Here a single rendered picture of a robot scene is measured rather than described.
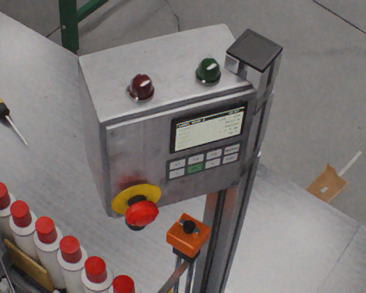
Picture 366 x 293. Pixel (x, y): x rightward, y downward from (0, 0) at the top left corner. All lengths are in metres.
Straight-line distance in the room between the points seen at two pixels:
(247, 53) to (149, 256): 0.68
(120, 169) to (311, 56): 2.12
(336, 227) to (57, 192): 0.56
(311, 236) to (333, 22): 1.73
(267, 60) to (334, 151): 1.85
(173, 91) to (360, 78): 2.13
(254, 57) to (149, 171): 0.17
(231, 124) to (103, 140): 0.13
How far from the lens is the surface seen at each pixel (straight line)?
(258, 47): 0.73
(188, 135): 0.74
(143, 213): 0.80
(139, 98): 0.70
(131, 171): 0.77
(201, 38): 0.77
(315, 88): 2.72
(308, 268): 1.36
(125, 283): 1.03
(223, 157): 0.81
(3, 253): 1.23
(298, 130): 2.58
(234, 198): 0.91
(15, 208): 1.11
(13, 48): 1.67
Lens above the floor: 2.03
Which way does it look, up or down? 54 degrees down
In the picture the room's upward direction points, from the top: 4 degrees clockwise
